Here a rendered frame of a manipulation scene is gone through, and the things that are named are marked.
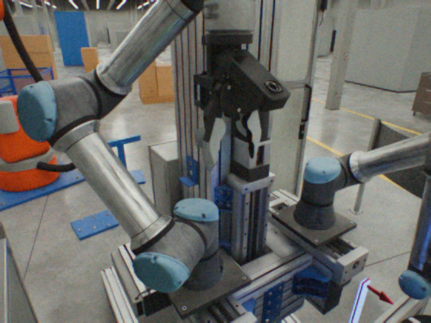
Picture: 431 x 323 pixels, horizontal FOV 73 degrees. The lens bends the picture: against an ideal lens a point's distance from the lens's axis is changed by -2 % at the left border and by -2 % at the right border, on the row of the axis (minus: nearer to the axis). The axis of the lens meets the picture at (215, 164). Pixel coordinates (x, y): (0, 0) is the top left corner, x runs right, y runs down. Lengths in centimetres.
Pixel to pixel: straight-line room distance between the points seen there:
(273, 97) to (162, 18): 32
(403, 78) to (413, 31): 123
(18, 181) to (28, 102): 319
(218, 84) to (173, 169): 74
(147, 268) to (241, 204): 41
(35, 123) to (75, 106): 8
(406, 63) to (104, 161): 981
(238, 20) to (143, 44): 28
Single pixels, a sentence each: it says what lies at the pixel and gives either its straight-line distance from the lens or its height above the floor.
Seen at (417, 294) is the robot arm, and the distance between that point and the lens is 99.
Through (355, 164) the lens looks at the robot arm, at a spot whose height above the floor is 127.
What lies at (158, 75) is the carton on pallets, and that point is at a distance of 762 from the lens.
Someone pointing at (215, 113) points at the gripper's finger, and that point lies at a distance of 45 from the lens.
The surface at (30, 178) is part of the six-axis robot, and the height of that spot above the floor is 19.
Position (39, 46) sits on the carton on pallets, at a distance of 784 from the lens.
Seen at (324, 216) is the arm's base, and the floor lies 109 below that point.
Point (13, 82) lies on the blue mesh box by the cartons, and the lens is 635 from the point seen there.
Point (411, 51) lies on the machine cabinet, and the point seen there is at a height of 114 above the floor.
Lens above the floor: 169
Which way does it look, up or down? 25 degrees down
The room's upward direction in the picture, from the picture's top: straight up
